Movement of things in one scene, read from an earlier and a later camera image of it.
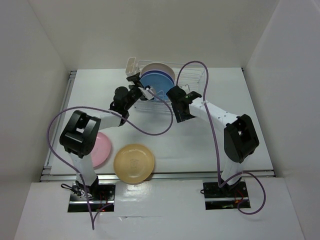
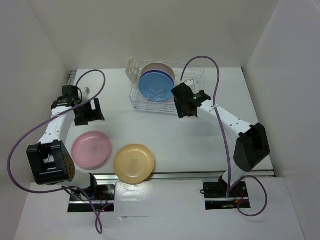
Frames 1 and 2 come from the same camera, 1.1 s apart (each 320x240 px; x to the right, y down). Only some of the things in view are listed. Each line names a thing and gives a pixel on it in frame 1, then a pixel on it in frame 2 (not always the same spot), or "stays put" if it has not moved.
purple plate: x=156 y=71 stays put
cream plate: x=156 y=66 stays put
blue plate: x=159 y=84 stays put
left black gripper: x=135 y=79 → x=93 y=115
